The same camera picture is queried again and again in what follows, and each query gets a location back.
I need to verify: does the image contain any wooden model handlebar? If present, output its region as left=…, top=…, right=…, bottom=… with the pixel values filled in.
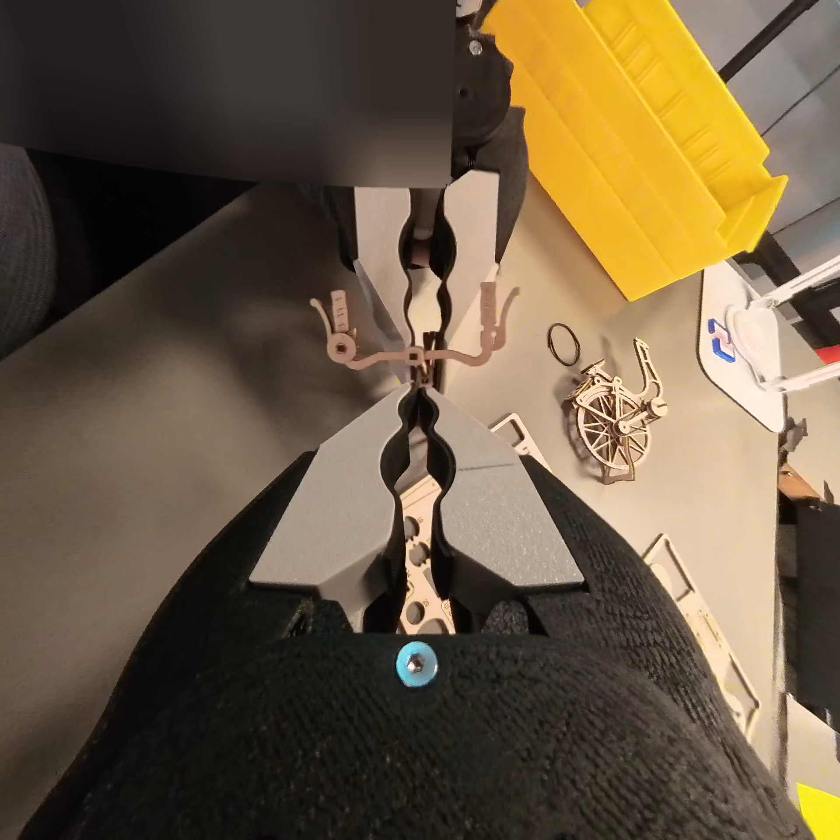
left=310, top=282, right=522, bottom=371

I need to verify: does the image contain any black tripod pole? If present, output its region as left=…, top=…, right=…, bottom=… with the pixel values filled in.
left=715, top=0, right=821, bottom=76

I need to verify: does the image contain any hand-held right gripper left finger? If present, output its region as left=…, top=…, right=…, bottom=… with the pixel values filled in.
left=248, top=386, right=421, bottom=634

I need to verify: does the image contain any wooden bicycle model frame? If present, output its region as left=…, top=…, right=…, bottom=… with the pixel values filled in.
left=564, top=338, right=670, bottom=487

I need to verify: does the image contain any yellow plastic bin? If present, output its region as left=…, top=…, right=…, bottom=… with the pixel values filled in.
left=482, top=0, right=788, bottom=303

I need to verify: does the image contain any brown cardboard piece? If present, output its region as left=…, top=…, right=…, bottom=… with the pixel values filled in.
left=777, top=459, right=824, bottom=506

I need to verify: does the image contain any black flat case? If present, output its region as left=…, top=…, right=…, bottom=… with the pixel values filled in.
left=777, top=499, right=840, bottom=729

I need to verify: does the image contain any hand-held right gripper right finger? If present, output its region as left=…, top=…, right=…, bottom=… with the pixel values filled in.
left=419, top=386, right=587, bottom=634

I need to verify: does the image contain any wooden sheet with large cutouts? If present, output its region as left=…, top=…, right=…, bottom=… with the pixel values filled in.
left=395, top=412, right=547, bottom=636

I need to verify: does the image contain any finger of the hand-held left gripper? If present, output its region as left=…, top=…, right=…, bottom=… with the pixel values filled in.
left=433, top=171, right=501, bottom=392
left=353, top=187, right=422, bottom=385

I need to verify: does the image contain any white stand with tan head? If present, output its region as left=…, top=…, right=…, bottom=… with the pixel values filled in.
left=697, top=256, right=840, bottom=434

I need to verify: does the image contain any black rubber band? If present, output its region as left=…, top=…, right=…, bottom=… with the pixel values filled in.
left=546, top=323, right=583, bottom=366

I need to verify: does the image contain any person's grey sweater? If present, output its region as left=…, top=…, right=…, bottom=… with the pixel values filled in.
left=0, top=144, right=60, bottom=358

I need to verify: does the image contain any wooden sheet with small parts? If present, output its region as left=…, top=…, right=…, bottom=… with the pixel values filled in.
left=640, top=533, right=762, bottom=736

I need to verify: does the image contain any yellow sticky note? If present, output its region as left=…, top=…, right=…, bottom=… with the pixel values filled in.
left=794, top=781, right=840, bottom=840

